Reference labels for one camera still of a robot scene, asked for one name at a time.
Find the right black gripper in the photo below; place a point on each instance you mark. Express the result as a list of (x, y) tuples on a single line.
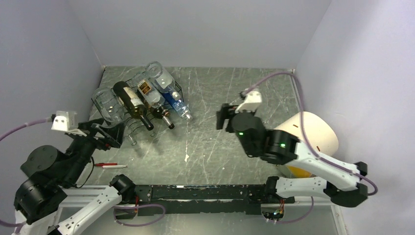
[(224, 113)]

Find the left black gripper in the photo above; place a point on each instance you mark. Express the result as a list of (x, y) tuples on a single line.
[(113, 136)]

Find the small clear capped bottle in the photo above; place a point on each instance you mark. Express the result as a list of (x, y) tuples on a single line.
[(108, 106)]

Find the tall clear bottle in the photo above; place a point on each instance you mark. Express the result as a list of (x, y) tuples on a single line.
[(136, 133)]

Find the dark green wine bottle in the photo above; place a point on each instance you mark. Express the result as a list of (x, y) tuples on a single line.
[(133, 104)]

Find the black wire wine rack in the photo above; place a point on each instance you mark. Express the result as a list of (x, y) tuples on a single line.
[(134, 102)]

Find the blue square bottle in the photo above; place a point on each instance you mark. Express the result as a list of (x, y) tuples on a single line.
[(178, 105)]

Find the brown label wine bottle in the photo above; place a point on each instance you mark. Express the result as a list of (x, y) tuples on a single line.
[(160, 113)]

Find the clear gold label bottle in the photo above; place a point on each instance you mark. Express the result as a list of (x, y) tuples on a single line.
[(148, 91)]

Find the round clear silver-cap bottle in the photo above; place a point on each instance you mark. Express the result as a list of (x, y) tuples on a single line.
[(162, 79)]

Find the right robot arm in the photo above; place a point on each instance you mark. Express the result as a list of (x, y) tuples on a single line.
[(332, 179)]

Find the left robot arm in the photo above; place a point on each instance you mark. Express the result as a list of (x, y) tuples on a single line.
[(50, 172)]

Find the red white pen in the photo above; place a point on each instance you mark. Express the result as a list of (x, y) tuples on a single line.
[(110, 166)]

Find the white orange cylinder container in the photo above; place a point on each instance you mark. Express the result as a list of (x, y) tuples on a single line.
[(320, 134)]

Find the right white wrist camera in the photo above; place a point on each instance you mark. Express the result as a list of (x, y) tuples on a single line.
[(251, 102)]

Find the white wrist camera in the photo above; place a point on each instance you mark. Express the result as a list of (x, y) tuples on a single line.
[(65, 121), (251, 102)]

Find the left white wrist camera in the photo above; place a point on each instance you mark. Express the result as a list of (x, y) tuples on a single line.
[(65, 121)]

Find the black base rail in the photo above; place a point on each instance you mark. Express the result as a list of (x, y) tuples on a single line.
[(175, 199)]

